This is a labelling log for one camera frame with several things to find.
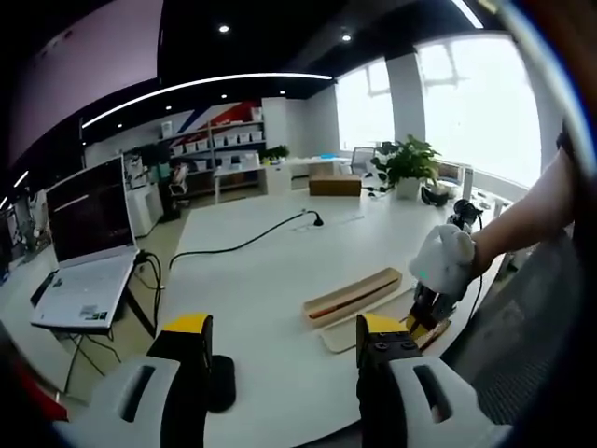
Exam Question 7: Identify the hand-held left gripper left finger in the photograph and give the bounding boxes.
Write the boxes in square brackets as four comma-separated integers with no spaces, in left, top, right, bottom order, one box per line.
[86,314,215,448]

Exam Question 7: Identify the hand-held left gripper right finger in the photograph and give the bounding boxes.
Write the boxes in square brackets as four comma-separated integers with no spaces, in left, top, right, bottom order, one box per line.
[355,313,481,448]

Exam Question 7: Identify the beige cutlery case base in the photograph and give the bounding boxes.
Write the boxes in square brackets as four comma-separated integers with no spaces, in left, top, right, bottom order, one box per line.
[302,267,403,326]

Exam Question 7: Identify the beige cutlery case lid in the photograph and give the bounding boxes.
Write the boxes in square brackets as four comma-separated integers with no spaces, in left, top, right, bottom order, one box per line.
[318,287,416,355]

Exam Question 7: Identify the wooden spoon utensil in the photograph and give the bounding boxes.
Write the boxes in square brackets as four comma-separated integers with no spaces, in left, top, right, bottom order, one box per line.
[308,278,397,322]

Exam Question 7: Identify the black round device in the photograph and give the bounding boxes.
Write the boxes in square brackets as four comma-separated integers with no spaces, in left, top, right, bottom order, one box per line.
[448,198,485,232]

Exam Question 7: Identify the black headset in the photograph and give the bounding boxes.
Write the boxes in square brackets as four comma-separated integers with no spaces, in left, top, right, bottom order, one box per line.
[421,185,450,207]

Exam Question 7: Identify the white plant pot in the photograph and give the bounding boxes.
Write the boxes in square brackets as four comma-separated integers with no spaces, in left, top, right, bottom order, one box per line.
[396,178,421,201]

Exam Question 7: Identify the white upright device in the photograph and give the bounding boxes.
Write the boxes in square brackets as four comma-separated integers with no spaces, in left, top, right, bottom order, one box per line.
[460,167,475,206]

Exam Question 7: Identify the black laptop stand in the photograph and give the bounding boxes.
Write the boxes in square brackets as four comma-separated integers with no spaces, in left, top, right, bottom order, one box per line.
[62,260,158,396]

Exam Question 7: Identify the white mesh office chair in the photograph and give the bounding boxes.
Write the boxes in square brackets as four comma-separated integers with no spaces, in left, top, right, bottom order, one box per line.
[440,228,587,426]

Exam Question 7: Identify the green potted plant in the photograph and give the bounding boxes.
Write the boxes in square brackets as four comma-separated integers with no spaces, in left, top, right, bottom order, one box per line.
[370,134,442,192]

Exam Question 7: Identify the grey office chair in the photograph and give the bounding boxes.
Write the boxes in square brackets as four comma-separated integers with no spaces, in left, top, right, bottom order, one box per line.
[349,146,380,177]

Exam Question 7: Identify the brown cardboard box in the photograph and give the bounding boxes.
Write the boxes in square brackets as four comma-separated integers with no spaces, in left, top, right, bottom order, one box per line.
[308,175,363,197]

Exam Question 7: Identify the white floor appliance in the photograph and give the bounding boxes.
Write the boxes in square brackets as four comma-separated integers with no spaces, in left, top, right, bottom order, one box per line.
[126,184,165,238]

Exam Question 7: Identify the white low cabinet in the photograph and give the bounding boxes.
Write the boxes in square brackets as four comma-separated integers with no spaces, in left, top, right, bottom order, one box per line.
[213,161,293,204]

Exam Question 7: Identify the white laptop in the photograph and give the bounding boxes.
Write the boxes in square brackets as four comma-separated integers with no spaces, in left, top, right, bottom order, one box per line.
[30,153,141,333]

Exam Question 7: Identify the small green plant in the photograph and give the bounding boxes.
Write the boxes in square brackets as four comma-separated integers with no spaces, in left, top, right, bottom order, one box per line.
[260,144,291,165]

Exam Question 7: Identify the storage shelf with white bins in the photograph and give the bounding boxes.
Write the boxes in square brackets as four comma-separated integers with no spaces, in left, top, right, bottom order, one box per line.
[158,105,267,162]

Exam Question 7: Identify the straight ceiling light strip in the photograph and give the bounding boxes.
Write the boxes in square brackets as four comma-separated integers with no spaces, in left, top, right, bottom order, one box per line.
[450,0,485,29]

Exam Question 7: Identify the curved ceiling light strip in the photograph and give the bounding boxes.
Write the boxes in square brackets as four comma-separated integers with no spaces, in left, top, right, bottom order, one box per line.
[81,72,338,130]

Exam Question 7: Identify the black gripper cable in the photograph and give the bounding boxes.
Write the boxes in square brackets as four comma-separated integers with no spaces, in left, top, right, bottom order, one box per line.
[468,273,487,323]

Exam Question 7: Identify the black laptop cables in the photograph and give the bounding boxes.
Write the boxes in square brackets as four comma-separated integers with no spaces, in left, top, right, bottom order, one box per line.
[137,250,165,300]

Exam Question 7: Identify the black power cable with plug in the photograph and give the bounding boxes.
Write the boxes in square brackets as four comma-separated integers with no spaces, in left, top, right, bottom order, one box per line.
[168,209,326,272]

